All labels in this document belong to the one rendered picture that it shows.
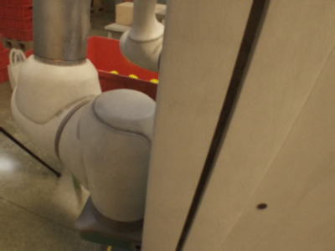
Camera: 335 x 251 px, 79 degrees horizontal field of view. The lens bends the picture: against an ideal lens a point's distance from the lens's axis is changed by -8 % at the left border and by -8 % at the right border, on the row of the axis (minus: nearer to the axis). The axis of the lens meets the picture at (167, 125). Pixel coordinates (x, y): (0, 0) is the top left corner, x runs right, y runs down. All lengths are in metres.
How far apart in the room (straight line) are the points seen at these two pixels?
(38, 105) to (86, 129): 0.13
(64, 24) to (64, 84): 0.10
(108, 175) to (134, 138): 0.07
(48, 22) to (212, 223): 0.38
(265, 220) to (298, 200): 0.03
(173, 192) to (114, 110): 0.19
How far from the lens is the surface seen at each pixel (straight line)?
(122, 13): 2.91
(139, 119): 0.32
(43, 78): 0.43
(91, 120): 0.33
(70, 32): 0.43
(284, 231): 0.23
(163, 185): 0.17
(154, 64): 0.62
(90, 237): 0.54
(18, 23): 3.87
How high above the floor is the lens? 1.17
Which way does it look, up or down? 36 degrees down
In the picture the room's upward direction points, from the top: 9 degrees clockwise
